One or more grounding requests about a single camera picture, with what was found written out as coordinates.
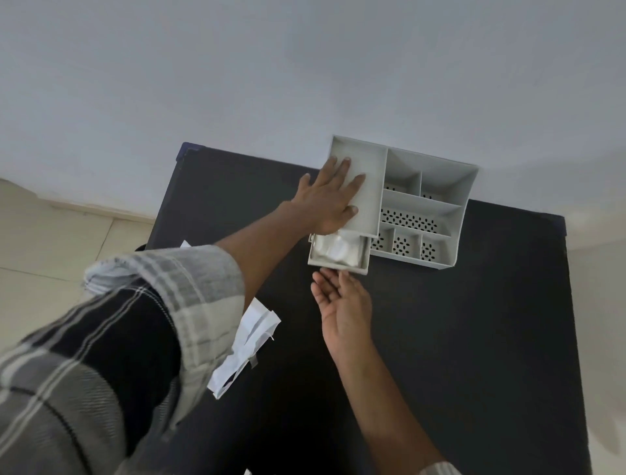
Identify person's left hand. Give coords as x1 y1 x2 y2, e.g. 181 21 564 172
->
292 157 367 237

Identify person's right hand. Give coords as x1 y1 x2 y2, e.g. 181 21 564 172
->
311 268 375 360

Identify grey plastic desk organizer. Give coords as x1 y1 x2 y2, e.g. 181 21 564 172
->
326 135 480 271

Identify person's left forearm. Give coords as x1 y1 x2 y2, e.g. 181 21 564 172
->
214 198 319 316

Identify person's right forearm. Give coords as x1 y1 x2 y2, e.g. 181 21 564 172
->
325 338 448 475

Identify grey organizer drawer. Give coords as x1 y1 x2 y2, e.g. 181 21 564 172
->
307 232 373 275

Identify white plastic packets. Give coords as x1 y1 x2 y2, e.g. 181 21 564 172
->
313 234 365 268

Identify white folded paper sheet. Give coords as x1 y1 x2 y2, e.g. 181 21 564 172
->
235 298 282 354

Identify white crumpled paper strip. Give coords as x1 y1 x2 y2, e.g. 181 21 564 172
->
207 338 275 400

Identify plaid shirt left sleeve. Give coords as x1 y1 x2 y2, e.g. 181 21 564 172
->
0 245 246 475

